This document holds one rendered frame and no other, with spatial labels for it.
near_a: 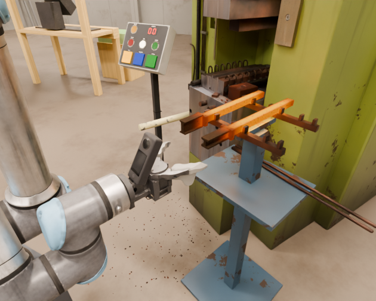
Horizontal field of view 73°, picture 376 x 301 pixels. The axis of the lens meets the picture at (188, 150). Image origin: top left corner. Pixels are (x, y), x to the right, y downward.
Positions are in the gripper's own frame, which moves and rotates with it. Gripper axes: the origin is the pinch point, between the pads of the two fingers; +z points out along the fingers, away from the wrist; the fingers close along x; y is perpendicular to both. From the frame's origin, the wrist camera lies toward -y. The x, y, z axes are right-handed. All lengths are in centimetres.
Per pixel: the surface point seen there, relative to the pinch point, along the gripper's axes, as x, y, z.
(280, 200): 15.1, 26.5, 29.8
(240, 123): 0.1, -0.7, 22.0
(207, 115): -10.8, -0.7, 18.2
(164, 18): -760, 55, 564
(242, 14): -39, -26, 68
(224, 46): -62, -7, 84
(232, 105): -10.9, -0.7, 31.1
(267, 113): 1.3, -0.7, 34.9
